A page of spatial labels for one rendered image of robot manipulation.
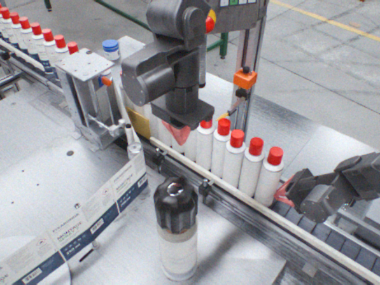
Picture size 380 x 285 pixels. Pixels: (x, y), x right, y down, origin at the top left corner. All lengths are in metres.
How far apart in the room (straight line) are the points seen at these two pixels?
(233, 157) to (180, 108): 0.32
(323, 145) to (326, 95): 1.72
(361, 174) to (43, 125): 1.05
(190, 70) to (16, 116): 0.98
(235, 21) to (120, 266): 0.63
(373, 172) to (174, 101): 0.38
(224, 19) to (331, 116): 2.03
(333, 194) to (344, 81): 2.47
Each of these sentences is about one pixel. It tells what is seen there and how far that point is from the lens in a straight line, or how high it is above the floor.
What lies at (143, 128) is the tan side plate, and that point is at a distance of 1.05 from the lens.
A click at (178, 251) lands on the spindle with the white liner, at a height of 1.03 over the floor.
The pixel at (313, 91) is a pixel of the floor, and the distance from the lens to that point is 2.91.
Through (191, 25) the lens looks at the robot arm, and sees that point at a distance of 0.47.
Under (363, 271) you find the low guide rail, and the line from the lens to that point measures 0.88.
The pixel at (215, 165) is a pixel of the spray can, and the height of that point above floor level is 0.94.
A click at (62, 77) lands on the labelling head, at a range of 1.02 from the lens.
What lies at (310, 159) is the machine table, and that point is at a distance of 1.15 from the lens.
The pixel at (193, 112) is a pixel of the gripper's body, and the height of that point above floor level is 1.28.
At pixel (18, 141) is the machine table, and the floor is 0.83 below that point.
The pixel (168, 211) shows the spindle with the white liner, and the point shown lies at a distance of 0.58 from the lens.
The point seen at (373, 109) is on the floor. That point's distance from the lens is 2.93.
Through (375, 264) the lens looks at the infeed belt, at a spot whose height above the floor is 0.88.
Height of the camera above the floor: 1.65
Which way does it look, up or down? 46 degrees down
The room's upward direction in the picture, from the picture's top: straight up
